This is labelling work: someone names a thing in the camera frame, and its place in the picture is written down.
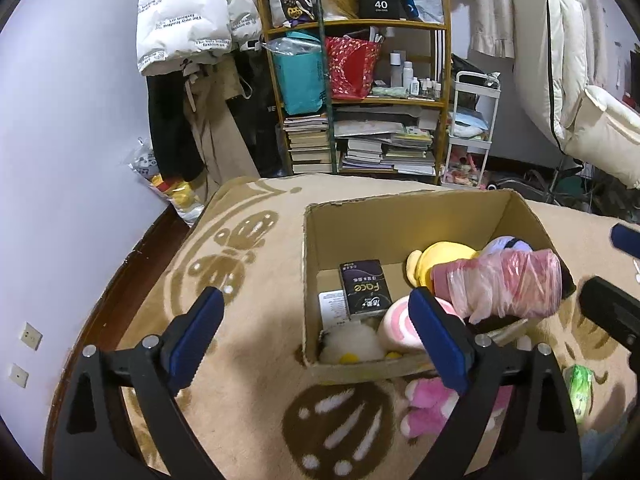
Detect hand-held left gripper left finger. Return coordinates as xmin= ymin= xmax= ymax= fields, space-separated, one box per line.
xmin=52 ymin=286 xmax=225 ymax=480

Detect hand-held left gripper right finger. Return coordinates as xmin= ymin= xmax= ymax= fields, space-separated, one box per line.
xmin=407 ymin=287 xmax=583 ymax=480

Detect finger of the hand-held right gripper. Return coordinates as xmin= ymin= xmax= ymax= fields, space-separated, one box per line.
xmin=610 ymin=222 xmax=640 ymax=261
xmin=579 ymin=276 xmax=640 ymax=356

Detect pink swirl roll plush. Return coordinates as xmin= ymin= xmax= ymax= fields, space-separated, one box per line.
xmin=377 ymin=296 xmax=463 ymax=352

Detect pink and white plush toy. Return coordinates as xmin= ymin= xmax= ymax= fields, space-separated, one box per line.
xmin=400 ymin=377 xmax=513 ymax=441

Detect yellow plush toy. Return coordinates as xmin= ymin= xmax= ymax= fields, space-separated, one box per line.
xmin=406 ymin=241 xmax=481 ymax=296

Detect pink roll of plastic bags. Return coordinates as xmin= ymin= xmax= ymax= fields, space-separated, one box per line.
xmin=431 ymin=249 xmax=563 ymax=325

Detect white fluffy plush toy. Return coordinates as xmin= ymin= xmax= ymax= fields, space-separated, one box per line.
xmin=319 ymin=322 xmax=403 ymax=366

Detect small black box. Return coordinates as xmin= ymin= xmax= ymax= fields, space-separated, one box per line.
xmin=339 ymin=259 xmax=393 ymax=322

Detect purple plush toy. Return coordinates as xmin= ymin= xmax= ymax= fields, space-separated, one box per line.
xmin=481 ymin=235 xmax=577 ymax=301

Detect cardboard box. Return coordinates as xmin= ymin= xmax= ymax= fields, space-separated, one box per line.
xmin=301 ymin=188 xmax=578 ymax=386

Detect green packet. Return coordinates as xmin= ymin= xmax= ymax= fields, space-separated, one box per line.
xmin=562 ymin=364 xmax=596 ymax=425

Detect light blue blanket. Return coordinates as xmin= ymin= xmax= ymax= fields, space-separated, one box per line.
xmin=580 ymin=410 xmax=636 ymax=480

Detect clear bag of toys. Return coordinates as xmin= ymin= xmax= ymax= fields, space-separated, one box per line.
xmin=125 ymin=137 xmax=206 ymax=226

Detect cream folded mattress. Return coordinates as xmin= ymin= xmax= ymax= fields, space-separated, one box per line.
xmin=490 ymin=0 xmax=640 ymax=208

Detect white trolley cart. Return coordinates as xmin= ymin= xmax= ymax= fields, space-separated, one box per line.
xmin=440 ymin=71 xmax=502 ymax=190

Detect pile of papers and booklets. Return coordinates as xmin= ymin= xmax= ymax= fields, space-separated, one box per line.
xmin=334 ymin=107 xmax=438 ymax=177

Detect pale blue cushion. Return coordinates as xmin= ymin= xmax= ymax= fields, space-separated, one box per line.
xmin=450 ymin=110 xmax=488 ymax=138

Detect black hanging garment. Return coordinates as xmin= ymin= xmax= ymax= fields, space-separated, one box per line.
xmin=146 ymin=72 xmax=203 ymax=183

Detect beige trousers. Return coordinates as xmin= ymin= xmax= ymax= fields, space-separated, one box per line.
xmin=182 ymin=57 xmax=261 ymax=191

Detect stack of books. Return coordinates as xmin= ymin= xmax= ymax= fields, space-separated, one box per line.
xmin=284 ymin=115 xmax=333 ymax=176

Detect dark hanging bag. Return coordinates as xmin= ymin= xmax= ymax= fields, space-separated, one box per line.
xmin=225 ymin=50 xmax=286 ymax=178

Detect group of cosmetic bottles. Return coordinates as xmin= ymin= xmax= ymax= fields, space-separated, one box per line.
xmin=390 ymin=50 xmax=443 ymax=100

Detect green pole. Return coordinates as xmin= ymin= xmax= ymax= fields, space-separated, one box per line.
xmin=307 ymin=0 xmax=338 ymax=175

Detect teal bag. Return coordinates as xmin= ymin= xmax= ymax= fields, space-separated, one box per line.
xmin=270 ymin=32 xmax=326 ymax=116

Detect red patterned bag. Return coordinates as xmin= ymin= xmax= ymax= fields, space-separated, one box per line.
xmin=325 ymin=35 xmax=383 ymax=101

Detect wooden shelf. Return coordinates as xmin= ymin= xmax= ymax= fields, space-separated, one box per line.
xmin=255 ymin=0 xmax=453 ymax=186

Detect white puffer jacket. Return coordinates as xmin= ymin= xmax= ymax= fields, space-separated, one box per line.
xmin=136 ymin=0 xmax=263 ymax=77

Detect black display box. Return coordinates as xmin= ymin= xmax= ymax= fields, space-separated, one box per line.
xmin=357 ymin=0 xmax=401 ymax=21

